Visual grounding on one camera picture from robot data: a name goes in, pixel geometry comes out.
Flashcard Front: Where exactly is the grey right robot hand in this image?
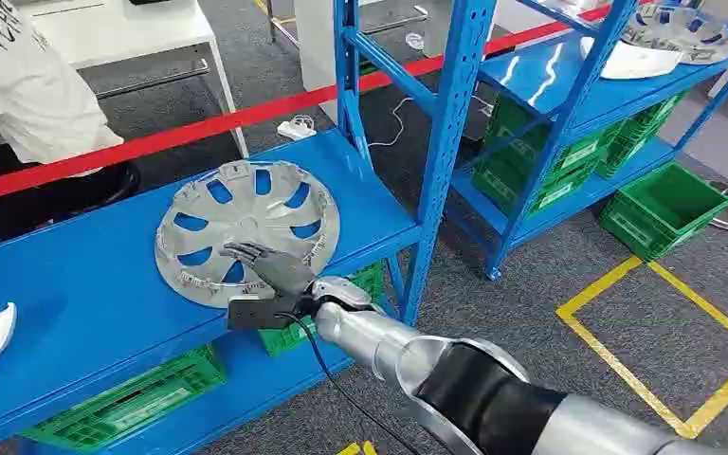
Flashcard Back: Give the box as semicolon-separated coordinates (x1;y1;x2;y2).
220;241;319;300

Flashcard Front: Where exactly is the silver wheel cover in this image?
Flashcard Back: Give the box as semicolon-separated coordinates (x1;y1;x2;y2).
154;159;341;310
621;3;728;66

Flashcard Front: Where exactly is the white power strip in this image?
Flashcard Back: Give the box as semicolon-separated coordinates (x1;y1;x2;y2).
276;115;319;142

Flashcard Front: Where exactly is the red barrier tape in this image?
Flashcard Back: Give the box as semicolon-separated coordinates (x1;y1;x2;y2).
0;0;654;208

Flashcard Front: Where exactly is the blue metal shelf rack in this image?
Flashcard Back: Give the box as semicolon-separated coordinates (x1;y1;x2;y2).
446;0;728;282
0;0;499;455

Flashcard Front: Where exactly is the white cabinet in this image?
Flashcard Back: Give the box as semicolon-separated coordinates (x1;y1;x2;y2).
293;0;431;123

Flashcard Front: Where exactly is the white table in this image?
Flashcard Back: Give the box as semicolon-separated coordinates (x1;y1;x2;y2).
0;0;251;159

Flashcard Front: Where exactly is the person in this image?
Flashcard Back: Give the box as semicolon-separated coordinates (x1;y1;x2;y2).
0;0;142;243

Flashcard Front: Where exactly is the black cable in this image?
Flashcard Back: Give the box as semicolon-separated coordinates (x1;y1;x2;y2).
274;310;425;455

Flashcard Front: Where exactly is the white cable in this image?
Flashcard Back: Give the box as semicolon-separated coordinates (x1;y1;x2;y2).
367;96;417;150

